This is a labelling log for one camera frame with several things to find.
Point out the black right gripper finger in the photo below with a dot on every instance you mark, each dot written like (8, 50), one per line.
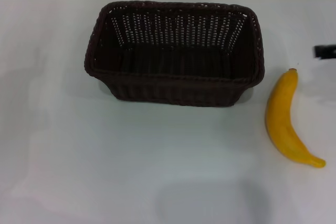
(325, 51)

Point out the dark brown woven basket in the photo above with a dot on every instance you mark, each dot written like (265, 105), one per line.
(173, 58)

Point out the yellow banana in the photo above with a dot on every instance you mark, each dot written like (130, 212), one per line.
(282, 124)

